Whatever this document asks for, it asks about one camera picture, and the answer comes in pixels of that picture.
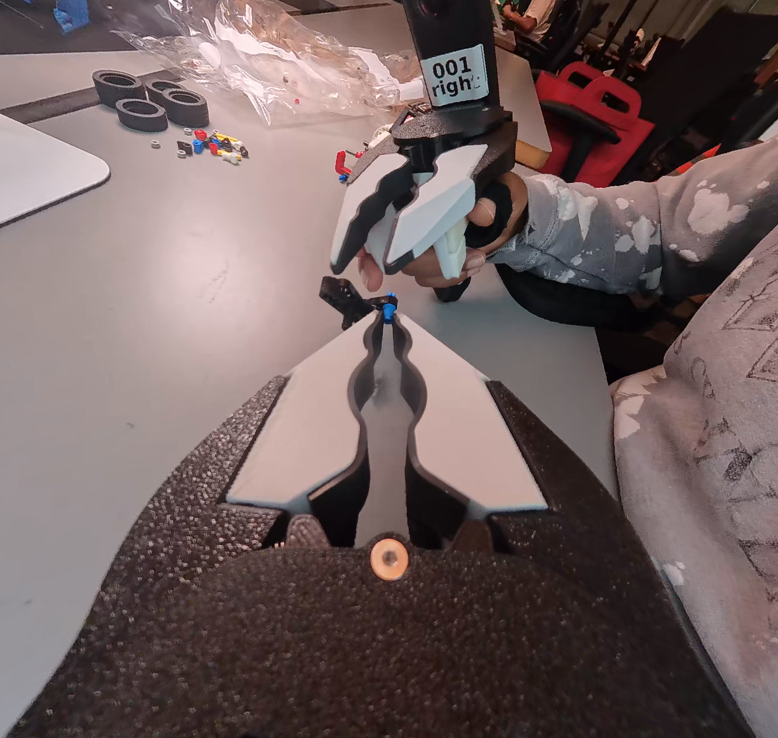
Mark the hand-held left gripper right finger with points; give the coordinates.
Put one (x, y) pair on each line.
(480, 440)

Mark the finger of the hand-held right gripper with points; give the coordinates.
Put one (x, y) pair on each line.
(352, 227)
(437, 209)

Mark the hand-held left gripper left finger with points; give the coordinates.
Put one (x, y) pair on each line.
(298, 440)

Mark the black brick piece blue pins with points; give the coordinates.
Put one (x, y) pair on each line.
(343, 294)

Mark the toy brick race car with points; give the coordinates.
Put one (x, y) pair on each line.
(380, 136)

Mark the person's right forearm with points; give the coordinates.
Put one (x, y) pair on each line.
(608, 227)

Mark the person's right hand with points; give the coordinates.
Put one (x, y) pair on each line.
(425, 273)

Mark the black chair armrest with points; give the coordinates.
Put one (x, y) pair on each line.
(577, 118)

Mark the black mesh chair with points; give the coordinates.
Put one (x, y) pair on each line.
(577, 309)

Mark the pile of small loose bricks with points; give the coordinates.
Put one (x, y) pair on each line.
(213, 142)

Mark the pile of clear plastic bags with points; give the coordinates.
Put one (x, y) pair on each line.
(273, 63)

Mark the red fabric bag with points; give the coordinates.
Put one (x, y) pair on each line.
(632, 136)

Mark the person's pale patterned sweatshirt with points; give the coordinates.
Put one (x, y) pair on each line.
(717, 446)

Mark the white book stand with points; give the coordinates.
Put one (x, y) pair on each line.
(42, 167)

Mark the toy car set box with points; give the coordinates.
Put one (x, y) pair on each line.
(79, 3)

